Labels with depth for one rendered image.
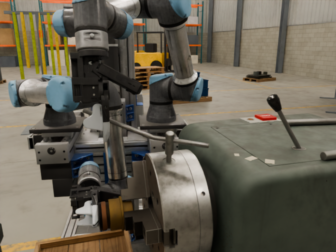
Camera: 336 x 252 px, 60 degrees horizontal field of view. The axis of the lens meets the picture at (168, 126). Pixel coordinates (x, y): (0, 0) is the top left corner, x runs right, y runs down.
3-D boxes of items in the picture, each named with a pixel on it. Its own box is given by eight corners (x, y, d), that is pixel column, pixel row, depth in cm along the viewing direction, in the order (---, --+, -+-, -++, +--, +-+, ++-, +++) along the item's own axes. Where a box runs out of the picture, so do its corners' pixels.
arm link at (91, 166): (101, 179, 111) (99, 158, 108) (102, 192, 101) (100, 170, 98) (79, 181, 109) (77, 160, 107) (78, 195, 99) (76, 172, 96)
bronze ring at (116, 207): (129, 188, 85) (97, 193, 82) (134, 205, 76) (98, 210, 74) (130, 216, 87) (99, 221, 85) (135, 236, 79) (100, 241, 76)
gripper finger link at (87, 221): (76, 238, 74) (77, 218, 83) (99, 235, 76) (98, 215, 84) (74, 228, 74) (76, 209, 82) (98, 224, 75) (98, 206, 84)
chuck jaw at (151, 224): (163, 204, 80) (176, 227, 69) (163, 220, 81) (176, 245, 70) (123, 209, 77) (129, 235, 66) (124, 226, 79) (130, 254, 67)
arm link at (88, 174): (101, 190, 100) (99, 169, 98) (101, 197, 96) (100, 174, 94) (78, 193, 98) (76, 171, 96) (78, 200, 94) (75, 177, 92)
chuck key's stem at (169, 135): (173, 168, 79) (175, 131, 74) (171, 173, 77) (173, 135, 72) (165, 167, 79) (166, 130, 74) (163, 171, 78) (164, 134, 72)
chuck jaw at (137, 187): (157, 196, 87) (152, 157, 90) (161, 195, 82) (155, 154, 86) (120, 201, 84) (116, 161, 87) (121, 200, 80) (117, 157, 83)
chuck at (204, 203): (174, 206, 107) (180, 130, 92) (205, 285, 80) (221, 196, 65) (164, 207, 106) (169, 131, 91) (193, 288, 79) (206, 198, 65)
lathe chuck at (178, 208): (164, 207, 106) (169, 131, 91) (193, 288, 79) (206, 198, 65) (140, 211, 104) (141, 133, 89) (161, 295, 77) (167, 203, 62)
